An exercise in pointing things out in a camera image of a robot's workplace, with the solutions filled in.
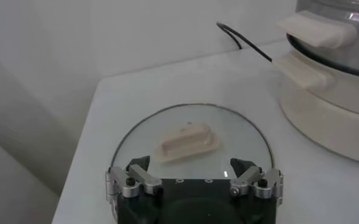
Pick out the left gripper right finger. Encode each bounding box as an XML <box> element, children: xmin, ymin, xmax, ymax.
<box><xmin>229</xmin><ymin>157</ymin><xmax>285</xmax><ymax>207</ymax></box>

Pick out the glass lid with cream handle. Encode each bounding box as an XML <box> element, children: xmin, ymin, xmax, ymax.
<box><xmin>110</xmin><ymin>103</ymin><xmax>275</xmax><ymax>183</ymax></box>

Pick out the cream electric cooker base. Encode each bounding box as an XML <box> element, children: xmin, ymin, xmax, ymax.
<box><xmin>272</xmin><ymin>33</ymin><xmax>359</xmax><ymax>167</ymax></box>

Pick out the black cooker power cord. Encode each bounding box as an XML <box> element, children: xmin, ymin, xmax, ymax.
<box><xmin>216</xmin><ymin>21</ymin><xmax>273</xmax><ymax>63</ymax></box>

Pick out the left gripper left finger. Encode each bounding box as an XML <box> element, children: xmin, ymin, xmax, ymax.
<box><xmin>105</xmin><ymin>155</ymin><xmax>164</xmax><ymax>204</ymax></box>

